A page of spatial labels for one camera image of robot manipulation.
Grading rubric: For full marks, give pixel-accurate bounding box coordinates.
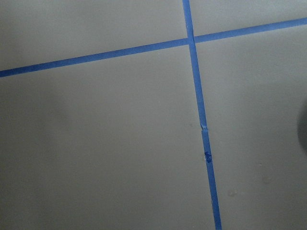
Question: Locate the brown paper table cover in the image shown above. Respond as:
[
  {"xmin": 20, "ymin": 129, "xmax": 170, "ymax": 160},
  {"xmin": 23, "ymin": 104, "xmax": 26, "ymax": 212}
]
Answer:
[{"xmin": 0, "ymin": 0, "xmax": 307, "ymax": 230}]

